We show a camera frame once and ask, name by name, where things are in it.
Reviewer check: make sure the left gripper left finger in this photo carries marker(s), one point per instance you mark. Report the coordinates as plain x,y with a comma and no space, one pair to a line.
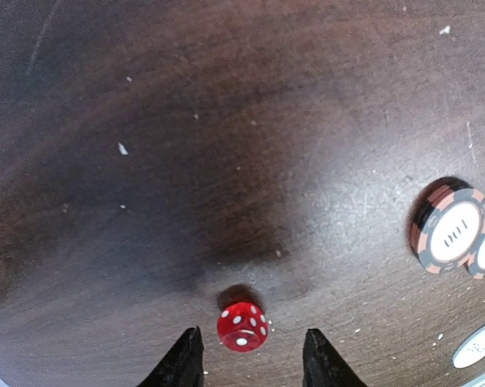
182,366

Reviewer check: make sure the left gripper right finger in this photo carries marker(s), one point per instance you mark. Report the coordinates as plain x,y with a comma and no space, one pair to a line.
322,364

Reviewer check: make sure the small red die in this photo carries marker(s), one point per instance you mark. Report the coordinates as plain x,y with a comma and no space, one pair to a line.
242,327

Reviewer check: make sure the white dealer button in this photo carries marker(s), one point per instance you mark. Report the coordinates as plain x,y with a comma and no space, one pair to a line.
471,350

